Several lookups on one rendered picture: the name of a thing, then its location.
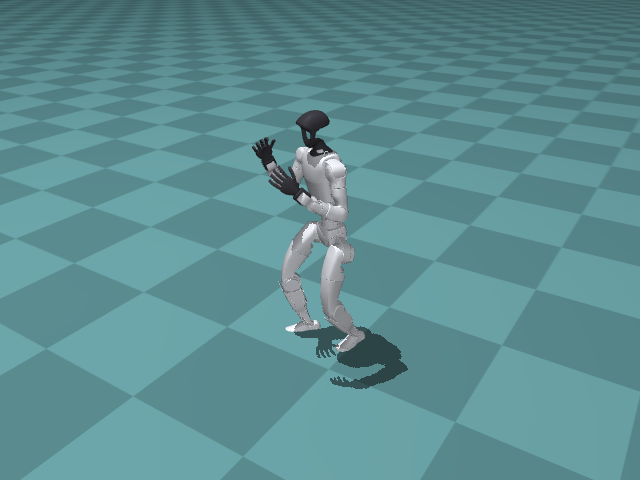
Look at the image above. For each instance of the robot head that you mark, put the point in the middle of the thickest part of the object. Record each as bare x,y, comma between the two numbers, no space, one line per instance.
311,122

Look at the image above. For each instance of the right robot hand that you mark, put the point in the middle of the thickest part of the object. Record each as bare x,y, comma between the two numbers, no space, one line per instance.
264,151

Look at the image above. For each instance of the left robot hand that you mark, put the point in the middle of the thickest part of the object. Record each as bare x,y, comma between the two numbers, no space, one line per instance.
289,186

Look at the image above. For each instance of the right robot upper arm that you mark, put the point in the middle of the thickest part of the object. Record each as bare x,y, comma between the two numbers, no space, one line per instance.
297,166

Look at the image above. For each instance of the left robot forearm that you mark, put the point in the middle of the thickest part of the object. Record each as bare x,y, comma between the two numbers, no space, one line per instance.
325,210

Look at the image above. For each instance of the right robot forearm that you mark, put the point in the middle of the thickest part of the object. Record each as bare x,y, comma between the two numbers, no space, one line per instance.
270,168

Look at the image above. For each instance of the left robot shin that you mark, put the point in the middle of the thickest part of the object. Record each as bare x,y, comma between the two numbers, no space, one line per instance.
343,321

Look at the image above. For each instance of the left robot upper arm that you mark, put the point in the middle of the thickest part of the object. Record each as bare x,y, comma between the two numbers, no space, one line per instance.
336,173

